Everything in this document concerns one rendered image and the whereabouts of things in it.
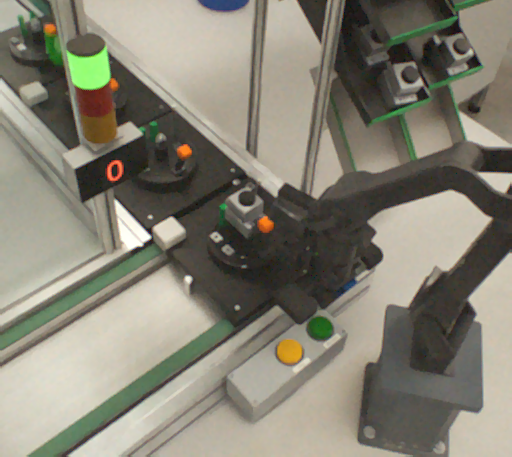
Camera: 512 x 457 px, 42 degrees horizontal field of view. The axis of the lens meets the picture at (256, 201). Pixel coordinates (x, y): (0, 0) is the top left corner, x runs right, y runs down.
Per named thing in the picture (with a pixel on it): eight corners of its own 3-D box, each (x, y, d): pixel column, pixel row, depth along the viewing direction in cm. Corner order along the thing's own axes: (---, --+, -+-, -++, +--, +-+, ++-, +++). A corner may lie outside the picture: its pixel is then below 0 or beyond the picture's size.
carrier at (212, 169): (246, 178, 137) (248, 132, 127) (148, 236, 125) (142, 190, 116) (175, 116, 148) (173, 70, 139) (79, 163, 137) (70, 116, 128)
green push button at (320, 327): (336, 333, 113) (337, 327, 112) (319, 346, 112) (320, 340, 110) (319, 317, 115) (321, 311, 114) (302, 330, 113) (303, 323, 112)
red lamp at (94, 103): (120, 108, 95) (117, 80, 91) (89, 122, 92) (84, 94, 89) (101, 90, 97) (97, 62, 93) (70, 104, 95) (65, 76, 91)
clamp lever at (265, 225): (272, 250, 118) (274, 221, 113) (263, 256, 117) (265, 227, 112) (258, 238, 120) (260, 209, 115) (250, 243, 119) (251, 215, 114)
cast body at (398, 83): (409, 108, 116) (429, 88, 110) (387, 111, 115) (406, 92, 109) (393, 65, 118) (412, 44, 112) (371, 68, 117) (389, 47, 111)
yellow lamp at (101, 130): (124, 134, 98) (121, 109, 95) (94, 149, 96) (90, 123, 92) (105, 116, 101) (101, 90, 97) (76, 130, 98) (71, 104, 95)
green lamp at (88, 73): (117, 79, 91) (113, 49, 87) (84, 94, 88) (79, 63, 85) (97, 61, 93) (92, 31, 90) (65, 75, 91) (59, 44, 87)
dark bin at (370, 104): (425, 105, 118) (447, 84, 111) (366, 128, 113) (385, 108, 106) (350, -26, 123) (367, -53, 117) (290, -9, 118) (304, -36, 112)
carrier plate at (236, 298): (335, 257, 124) (337, 250, 123) (235, 328, 113) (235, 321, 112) (251, 182, 136) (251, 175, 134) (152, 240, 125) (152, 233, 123)
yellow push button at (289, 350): (306, 356, 110) (307, 350, 109) (288, 371, 108) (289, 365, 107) (289, 340, 112) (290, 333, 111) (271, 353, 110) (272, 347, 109)
